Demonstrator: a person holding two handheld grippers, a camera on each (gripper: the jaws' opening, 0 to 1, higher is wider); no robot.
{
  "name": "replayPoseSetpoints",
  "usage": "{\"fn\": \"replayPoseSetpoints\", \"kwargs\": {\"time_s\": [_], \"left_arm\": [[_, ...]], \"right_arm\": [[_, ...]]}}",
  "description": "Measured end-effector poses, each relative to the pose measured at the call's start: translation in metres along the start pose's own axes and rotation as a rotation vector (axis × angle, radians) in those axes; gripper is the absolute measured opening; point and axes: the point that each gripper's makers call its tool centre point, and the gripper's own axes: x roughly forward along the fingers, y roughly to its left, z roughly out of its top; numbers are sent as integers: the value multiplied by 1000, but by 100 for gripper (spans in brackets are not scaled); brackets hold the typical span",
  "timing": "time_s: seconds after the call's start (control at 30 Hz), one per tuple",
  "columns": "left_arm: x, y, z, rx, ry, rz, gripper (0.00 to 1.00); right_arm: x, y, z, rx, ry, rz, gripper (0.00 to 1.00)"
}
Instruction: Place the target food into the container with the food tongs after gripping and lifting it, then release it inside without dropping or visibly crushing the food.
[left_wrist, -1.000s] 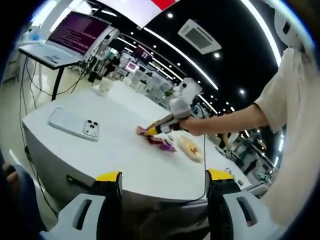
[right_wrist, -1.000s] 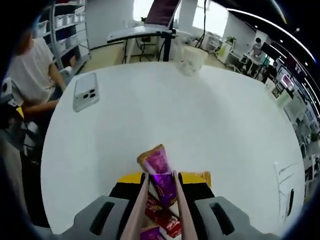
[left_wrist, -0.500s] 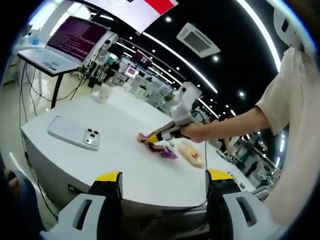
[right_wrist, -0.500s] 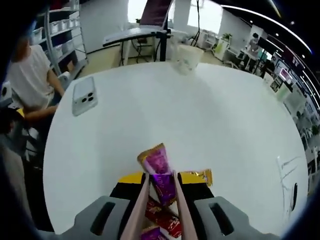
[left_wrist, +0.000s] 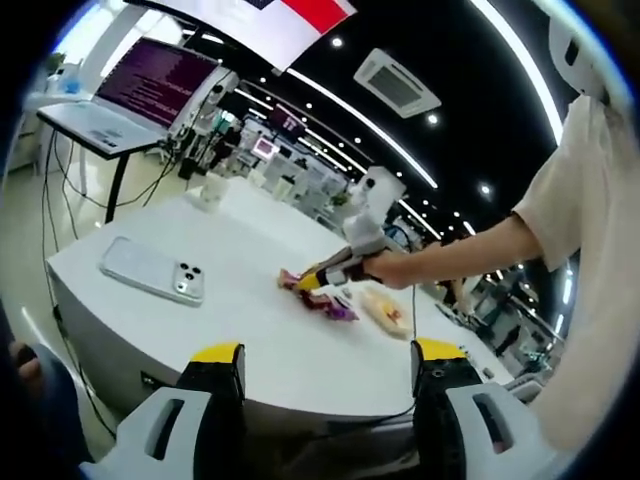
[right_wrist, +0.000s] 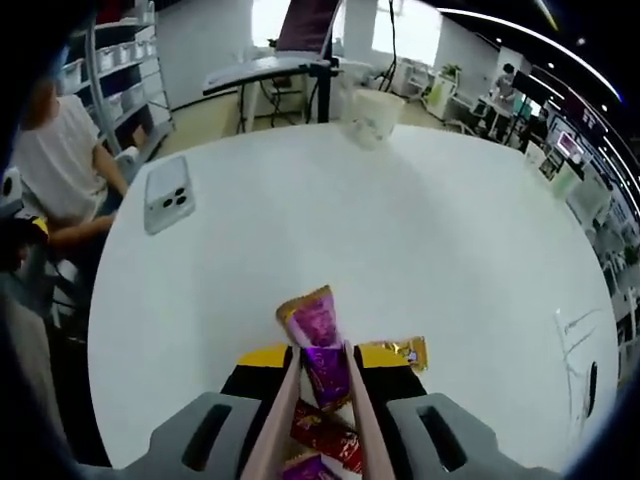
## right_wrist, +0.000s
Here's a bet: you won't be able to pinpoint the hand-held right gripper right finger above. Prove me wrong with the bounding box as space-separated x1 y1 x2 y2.
352 343 502 480

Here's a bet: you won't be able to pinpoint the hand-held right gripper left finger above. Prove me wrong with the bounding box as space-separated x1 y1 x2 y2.
149 343 301 480

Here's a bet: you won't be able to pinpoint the pink food tongs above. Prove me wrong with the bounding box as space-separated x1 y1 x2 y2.
239 339 396 480

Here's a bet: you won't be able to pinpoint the dark red food packet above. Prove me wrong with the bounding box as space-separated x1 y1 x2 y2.
292 397 364 474

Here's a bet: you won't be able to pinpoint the purple food packet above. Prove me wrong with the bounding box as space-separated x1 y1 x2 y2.
282 452 336 480
275 284 351 411

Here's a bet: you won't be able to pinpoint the small orange candy packet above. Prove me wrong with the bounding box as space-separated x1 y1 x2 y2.
362 335 430 376

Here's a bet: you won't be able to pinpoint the person's beige shirt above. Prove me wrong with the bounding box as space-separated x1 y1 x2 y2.
0 287 69 466

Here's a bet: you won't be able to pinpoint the white smartphone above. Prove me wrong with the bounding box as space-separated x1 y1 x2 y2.
143 154 196 236

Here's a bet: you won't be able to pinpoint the white storage shelf rack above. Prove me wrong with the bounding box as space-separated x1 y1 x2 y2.
62 12 174 151

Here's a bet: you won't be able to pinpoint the black oblong device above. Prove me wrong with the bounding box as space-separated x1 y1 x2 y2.
587 360 600 419

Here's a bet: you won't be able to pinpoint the small white cup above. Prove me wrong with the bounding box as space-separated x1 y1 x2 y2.
524 142 546 176

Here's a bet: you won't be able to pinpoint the white patterned paper cup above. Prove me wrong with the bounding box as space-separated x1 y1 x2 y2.
339 89 405 151

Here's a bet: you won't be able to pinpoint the grey standing desk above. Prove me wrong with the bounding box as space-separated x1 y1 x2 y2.
202 53 346 136

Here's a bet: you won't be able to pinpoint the white cabinet green panel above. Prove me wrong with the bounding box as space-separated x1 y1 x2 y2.
424 69 459 119

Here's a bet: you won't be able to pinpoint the small pink-screen display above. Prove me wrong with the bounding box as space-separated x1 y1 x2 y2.
557 130 584 157

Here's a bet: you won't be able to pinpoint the purple-screen desk monitor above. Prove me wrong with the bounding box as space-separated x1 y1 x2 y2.
275 0 341 55

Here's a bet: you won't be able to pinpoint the curved ceiling light strip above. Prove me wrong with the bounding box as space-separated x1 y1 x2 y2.
439 7 626 104

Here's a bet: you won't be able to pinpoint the thin white cable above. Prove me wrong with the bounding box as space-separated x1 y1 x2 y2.
552 307 609 431

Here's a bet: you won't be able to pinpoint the black hanging cable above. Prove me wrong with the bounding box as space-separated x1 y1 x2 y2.
384 0 401 91

